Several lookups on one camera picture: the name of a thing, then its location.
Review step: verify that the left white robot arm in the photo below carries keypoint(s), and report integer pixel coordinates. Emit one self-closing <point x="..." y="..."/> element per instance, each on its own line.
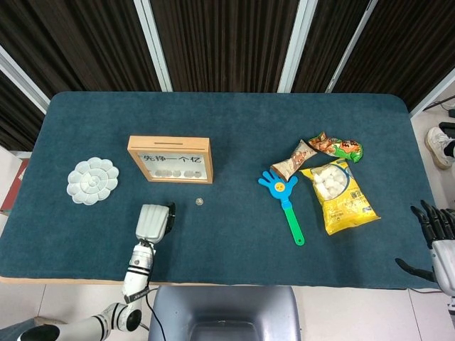
<point x="136" y="277"/>

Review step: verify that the orange green snack packet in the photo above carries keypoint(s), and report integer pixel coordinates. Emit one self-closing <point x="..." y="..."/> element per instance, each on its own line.
<point x="337" y="146"/>

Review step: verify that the teal table cloth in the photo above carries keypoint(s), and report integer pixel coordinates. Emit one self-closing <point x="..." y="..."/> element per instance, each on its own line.
<point x="231" y="120"/>

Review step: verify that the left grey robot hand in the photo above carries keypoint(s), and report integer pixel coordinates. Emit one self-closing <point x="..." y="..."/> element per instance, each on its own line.
<point x="153" y="222"/>

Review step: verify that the wooden table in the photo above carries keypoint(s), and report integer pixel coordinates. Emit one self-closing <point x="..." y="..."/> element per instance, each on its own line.
<point x="71" y="281"/>

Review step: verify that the wooden coin box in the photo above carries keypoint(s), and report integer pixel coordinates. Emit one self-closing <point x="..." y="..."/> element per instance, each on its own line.
<point x="170" y="144"/>

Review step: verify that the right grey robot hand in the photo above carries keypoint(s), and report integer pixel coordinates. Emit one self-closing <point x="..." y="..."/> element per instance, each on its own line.
<point x="442" y="255"/>

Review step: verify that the white partition post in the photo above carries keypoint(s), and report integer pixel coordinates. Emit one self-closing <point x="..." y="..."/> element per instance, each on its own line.
<point x="432" y="94"/>
<point x="296" y="46"/>
<point x="350" y="46"/>
<point x="25" y="87"/>
<point x="154" y="49"/>

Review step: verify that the red storage box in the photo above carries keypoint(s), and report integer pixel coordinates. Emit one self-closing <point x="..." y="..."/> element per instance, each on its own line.
<point x="16" y="184"/>

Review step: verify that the white flower paint palette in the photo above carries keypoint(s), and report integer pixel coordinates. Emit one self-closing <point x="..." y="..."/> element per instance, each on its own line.
<point x="93" y="181"/>

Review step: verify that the white sneaker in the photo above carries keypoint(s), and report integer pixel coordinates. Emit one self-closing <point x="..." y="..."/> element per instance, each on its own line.
<point x="437" y="145"/>
<point x="48" y="319"/>

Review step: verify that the blue hand clapper toy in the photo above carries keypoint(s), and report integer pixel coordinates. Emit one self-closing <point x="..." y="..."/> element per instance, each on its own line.
<point x="281" y="188"/>

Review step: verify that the brown snack packet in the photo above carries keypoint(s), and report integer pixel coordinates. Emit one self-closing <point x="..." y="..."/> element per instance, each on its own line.
<point x="295" y="160"/>

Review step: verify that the yellow marshmallow bag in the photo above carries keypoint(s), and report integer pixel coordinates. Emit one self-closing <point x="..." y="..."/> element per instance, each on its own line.
<point x="346" y="209"/>

